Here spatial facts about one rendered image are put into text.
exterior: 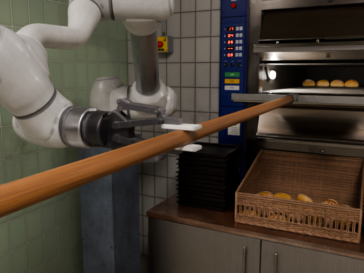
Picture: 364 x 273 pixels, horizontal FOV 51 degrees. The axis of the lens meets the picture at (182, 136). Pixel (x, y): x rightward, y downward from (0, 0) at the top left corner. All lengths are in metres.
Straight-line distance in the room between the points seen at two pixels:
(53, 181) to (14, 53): 0.38
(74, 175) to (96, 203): 1.38
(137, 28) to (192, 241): 1.11
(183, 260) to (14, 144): 1.00
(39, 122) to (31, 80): 0.09
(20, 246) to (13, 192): 1.72
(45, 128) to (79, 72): 1.45
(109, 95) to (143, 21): 0.54
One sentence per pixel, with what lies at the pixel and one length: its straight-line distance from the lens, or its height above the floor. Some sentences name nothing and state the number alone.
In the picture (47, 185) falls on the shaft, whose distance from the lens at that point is 0.43.
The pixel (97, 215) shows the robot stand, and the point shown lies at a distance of 1.85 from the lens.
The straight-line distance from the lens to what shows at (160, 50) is 2.42.
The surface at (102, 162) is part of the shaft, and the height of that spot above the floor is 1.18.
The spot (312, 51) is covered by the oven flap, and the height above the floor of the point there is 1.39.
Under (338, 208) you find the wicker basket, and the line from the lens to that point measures 1.78.
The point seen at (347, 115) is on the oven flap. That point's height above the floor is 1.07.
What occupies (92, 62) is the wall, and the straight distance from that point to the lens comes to 2.36.
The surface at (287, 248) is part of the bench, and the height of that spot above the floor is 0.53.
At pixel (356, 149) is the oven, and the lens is 2.20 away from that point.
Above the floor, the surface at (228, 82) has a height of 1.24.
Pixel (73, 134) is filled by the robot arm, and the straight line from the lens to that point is 0.80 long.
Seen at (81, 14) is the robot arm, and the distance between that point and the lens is 1.18.
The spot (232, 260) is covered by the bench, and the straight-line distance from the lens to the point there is 1.92.
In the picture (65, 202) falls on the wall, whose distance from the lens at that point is 2.27.
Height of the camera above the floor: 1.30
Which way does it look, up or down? 10 degrees down
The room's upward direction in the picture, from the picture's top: straight up
